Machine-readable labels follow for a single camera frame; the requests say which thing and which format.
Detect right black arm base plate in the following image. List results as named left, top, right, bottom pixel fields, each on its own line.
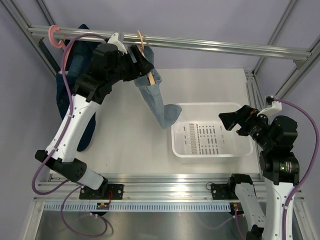
left=210, top=183, right=238, bottom=200

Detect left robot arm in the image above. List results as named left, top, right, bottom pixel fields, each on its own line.
left=35, top=43, right=154, bottom=199

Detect beige plastic hanger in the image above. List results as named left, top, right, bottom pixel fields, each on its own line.
left=136, top=30, right=155, bottom=86

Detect pink plastic hanger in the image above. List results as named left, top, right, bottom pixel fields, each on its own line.
left=48, top=24, right=73, bottom=73

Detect dark blue denim skirt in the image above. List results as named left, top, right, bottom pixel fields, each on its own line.
left=55, top=23, right=98, bottom=152

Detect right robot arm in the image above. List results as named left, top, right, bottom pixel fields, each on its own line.
left=218, top=101, right=300, bottom=240

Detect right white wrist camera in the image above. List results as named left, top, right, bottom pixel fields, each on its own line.
left=257, top=96, right=282, bottom=118

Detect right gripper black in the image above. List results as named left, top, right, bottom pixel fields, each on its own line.
left=219, top=104, right=275, bottom=150

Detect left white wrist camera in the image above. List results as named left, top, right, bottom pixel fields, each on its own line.
left=107, top=32, right=126, bottom=52

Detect aluminium hanging rail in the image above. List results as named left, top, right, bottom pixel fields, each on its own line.
left=27, top=26, right=313, bottom=62

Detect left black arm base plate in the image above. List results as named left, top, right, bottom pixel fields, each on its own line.
left=79, top=183, right=124, bottom=201

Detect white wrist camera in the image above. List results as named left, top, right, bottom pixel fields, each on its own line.
left=257, top=96, right=282, bottom=118
left=107, top=32, right=126, bottom=52

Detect white plastic basket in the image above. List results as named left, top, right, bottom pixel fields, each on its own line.
left=171, top=102, right=253, bottom=159

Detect white slotted cable duct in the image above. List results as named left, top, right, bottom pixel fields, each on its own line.
left=43, top=201, right=232, bottom=213

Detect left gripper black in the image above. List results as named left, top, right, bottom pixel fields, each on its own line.
left=107, top=45, right=154, bottom=85

